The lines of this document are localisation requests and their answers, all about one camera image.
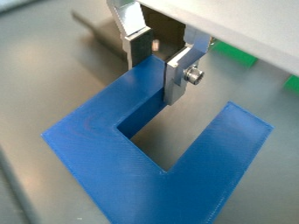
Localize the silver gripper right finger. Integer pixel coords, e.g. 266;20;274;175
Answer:
163;25;211;105

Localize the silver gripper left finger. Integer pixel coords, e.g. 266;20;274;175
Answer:
107;0;154;69

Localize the blue U-shaped block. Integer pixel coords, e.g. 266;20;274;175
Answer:
42;56;273;224

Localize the green arch block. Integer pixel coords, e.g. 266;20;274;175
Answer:
210;40;299;95

